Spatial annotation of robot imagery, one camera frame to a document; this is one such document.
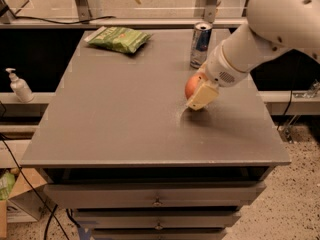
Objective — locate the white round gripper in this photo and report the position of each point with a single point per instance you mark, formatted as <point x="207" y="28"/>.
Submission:
<point x="220" y="69"/>

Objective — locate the red yellow apple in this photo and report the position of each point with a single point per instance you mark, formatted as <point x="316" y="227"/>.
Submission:
<point x="192" y="83"/>

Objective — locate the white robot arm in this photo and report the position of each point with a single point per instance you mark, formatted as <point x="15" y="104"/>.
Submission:
<point x="273" y="28"/>

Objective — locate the green jalapeno chip bag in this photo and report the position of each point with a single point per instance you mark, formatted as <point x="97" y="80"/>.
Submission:
<point x="118" y="39"/>

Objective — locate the blue silver energy drink can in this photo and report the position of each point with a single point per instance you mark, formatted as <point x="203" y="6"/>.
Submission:
<point x="200" y="43"/>

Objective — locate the grey drawer cabinet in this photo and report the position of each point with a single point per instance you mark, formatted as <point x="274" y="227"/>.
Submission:
<point x="133" y="162"/>

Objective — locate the white pump dispenser bottle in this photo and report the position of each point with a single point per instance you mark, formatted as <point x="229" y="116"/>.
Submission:
<point x="19" y="87"/>

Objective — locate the cardboard box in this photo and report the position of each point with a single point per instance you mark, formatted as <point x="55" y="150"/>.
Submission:
<point x="26" y="201"/>

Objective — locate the grey metal frame post right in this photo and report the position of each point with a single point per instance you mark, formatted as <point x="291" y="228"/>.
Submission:
<point x="210" y="10"/>

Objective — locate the grey metal frame post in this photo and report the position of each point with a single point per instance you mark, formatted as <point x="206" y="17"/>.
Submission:
<point x="83" y="10"/>
<point x="210" y="10"/>

